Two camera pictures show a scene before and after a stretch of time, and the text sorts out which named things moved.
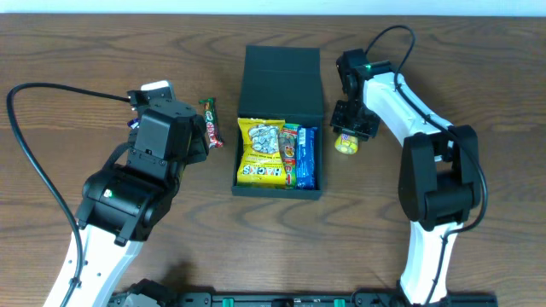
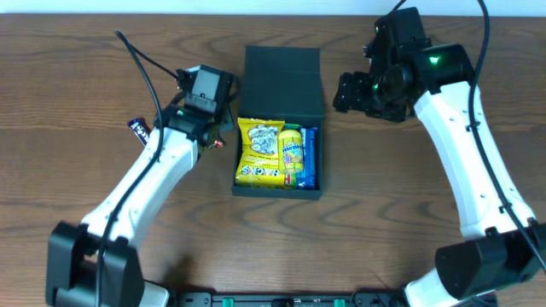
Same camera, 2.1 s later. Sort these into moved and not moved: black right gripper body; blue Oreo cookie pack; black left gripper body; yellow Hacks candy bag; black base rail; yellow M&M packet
Moved: yellow M&M packet; black left gripper body; black right gripper body
Not moved: yellow Hacks candy bag; black base rail; blue Oreo cookie pack
